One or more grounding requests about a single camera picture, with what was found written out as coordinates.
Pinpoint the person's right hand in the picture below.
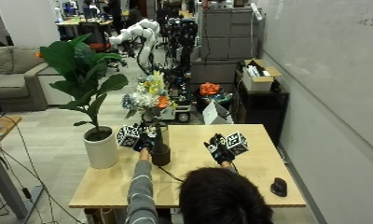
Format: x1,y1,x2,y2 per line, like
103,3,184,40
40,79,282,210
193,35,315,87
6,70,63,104
202,133,236,165

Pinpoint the person's left hand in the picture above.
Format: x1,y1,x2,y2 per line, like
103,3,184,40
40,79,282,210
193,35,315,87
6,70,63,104
132,126,159,153

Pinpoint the dark brown vase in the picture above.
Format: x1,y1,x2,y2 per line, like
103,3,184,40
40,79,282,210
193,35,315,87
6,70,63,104
149,123,173,167

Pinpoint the white marker cube left glove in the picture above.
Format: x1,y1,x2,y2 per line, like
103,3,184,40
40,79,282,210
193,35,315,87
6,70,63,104
116,124,143,147

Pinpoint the white marker cube glove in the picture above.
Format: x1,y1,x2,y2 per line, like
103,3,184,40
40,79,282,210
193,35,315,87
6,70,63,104
116,124,143,147
224,132,250,156

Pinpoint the white marker cube right glove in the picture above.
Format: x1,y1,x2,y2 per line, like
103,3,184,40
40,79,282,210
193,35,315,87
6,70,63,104
224,132,250,156

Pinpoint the white paper bag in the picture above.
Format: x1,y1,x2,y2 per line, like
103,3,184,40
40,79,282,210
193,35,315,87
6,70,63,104
201,99,234,126

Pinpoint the colourful artificial flower bouquet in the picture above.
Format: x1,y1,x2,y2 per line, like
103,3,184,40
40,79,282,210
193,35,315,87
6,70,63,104
121,70,178,126

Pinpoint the white cylindrical plant pot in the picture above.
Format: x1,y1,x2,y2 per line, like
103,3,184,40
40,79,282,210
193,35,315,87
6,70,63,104
83,125,121,170

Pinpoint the black shelf unit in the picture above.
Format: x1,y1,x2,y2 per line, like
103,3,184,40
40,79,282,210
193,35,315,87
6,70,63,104
233,69,290,146

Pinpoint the orange flower bunch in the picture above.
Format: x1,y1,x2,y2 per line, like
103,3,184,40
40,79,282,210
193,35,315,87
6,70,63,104
198,81,222,97

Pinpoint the black computer mouse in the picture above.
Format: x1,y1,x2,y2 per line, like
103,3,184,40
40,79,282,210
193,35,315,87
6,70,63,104
270,176,289,198

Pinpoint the open white cardboard box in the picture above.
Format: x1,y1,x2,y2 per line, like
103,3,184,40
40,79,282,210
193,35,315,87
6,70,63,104
240,59,284,93

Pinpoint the black robot rig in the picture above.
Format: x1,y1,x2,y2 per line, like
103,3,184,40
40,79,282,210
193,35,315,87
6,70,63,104
164,18,198,124

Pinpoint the green large-leaf plant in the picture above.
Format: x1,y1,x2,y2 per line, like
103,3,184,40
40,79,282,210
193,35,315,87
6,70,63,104
39,33,131,138

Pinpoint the black office chair orange seat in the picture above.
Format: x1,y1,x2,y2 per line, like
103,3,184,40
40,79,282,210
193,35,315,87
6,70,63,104
79,21,113,54

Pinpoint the grey filing cabinet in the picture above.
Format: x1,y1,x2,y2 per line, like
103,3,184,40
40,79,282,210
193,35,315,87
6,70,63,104
197,7,264,62

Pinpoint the wooden side desk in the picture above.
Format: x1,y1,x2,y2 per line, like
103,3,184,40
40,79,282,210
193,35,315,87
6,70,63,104
0,115,45,220

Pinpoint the grey sofa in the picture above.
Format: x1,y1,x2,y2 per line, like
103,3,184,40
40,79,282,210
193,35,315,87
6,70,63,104
0,46,72,113

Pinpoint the wooden office desk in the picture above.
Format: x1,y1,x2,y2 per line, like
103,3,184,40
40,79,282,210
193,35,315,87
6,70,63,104
55,17,115,41

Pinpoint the black floor cable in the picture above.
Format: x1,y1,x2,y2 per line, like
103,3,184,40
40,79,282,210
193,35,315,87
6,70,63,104
0,116,85,224

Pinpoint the wall whiteboard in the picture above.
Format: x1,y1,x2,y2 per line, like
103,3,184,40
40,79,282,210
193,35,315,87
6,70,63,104
258,0,373,158

